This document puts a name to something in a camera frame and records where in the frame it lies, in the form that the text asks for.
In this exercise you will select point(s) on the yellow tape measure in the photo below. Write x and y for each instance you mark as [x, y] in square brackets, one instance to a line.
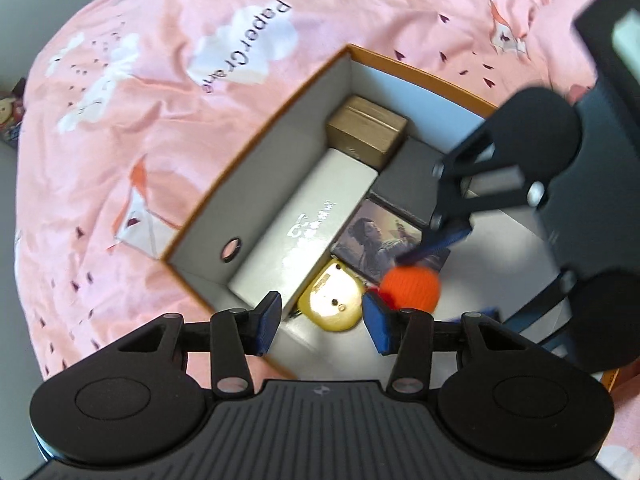
[330, 300]

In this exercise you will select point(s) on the long beige box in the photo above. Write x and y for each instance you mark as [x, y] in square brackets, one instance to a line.
[310, 200]

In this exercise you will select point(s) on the portrait photo card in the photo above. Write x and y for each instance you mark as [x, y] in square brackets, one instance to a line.
[370, 235]

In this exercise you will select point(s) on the black box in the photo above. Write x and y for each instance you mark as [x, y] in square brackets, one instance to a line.
[405, 180]

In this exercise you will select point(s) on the small brown box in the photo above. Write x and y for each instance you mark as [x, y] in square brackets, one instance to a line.
[367, 127]

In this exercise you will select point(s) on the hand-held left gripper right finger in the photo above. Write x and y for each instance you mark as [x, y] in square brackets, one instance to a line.
[377, 327]

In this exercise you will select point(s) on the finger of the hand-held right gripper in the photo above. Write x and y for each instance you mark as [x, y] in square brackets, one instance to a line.
[545, 302]
[437, 246]

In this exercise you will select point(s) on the cartoon doll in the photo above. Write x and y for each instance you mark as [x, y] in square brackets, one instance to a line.
[10, 115]

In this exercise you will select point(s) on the pink cloud print blanket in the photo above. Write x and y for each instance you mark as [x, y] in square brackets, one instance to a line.
[150, 110]

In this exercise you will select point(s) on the orange cardboard box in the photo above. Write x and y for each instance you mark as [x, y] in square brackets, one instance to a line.
[295, 160]

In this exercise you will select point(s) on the orange crochet ball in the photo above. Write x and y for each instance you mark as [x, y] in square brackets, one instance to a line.
[410, 287]

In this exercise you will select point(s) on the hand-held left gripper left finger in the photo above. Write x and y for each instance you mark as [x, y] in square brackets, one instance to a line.
[265, 321]

